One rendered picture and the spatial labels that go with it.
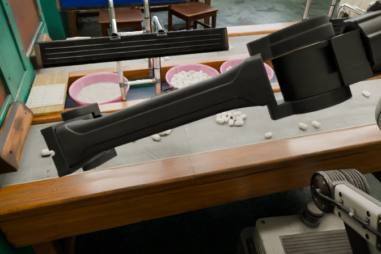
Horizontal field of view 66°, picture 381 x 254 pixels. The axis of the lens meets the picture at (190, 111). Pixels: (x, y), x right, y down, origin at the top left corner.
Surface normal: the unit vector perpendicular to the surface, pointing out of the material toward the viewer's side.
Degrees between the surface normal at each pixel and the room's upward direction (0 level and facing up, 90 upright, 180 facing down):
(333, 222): 1
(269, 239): 1
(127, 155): 0
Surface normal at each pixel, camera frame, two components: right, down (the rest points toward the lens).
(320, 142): 0.02, -0.80
